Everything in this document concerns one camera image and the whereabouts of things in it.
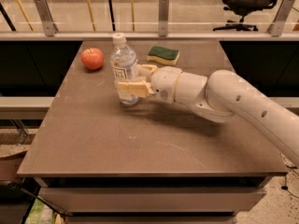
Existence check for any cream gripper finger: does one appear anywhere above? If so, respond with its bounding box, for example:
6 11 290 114
116 81 154 98
137 64 158 77

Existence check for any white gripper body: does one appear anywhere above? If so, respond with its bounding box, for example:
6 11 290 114
150 66 182 104

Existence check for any clear blue plastic bottle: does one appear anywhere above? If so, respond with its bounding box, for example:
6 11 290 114
109 32 142 106

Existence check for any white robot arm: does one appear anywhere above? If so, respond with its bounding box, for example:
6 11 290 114
115 64 299 166

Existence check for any green yellow sponge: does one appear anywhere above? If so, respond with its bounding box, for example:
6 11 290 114
147 46 179 65

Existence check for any red apple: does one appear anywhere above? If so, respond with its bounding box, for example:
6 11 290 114
80 48 105 71

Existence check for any yellow pole centre left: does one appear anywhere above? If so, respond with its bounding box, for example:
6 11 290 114
86 0 96 31

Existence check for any yellow pole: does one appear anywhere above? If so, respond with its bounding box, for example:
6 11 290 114
16 0 35 31
86 0 96 31
130 0 135 32

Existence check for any black office chair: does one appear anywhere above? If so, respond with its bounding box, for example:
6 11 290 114
214 0 278 31

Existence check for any metal handrail bar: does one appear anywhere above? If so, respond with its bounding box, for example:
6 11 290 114
0 32 299 41

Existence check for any grey table drawer base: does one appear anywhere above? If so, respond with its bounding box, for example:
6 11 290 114
39 187 266 224

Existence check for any black diagonal pole left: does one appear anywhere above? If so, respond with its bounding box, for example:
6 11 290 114
0 3 17 32

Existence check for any green white package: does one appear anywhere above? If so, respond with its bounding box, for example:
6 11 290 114
24 200 54 224

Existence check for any yellow pole far left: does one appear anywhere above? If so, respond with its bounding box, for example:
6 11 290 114
16 0 35 31

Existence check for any middle metal railing bracket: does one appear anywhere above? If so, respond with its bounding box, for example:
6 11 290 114
158 0 169 36

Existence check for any metal railing bracket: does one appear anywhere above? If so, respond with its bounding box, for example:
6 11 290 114
34 0 58 36
267 0 296 37
158 0 169 36

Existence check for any left metal railing bracket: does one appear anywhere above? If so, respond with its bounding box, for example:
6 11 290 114
34 0 58 36

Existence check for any right metal railing bracket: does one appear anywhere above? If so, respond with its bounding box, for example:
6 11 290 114
267 0 296 37

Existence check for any black floor cable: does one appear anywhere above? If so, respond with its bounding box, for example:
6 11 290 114
279 163 299 201

